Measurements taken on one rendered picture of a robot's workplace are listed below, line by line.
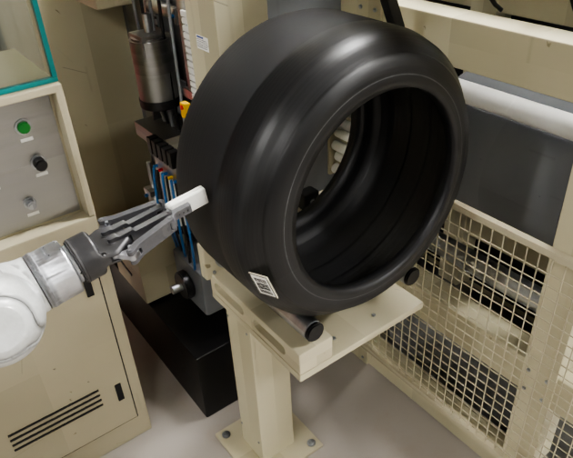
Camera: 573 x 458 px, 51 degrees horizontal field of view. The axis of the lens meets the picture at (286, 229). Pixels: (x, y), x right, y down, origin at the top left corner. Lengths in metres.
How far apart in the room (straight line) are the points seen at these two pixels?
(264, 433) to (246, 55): 1.30
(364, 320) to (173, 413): 1.10
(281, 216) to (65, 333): 1.03
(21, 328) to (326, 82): 0.56
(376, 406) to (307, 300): 1.20
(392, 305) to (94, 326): 0.91
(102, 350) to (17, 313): 1.23
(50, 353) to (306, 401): 0.93
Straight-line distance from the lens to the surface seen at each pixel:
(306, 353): 1.24
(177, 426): 2.26
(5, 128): 1.60
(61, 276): 0.92
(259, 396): 1.87
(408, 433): 2.21
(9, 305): 0.72
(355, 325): 1.37
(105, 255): 0.94
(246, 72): 1.02
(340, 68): 0.97
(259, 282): 1.03
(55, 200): 1.70
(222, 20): 1.26
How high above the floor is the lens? 1.74
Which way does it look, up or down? 34 degrees down
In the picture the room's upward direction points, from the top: 3 degrees counter-clockwise
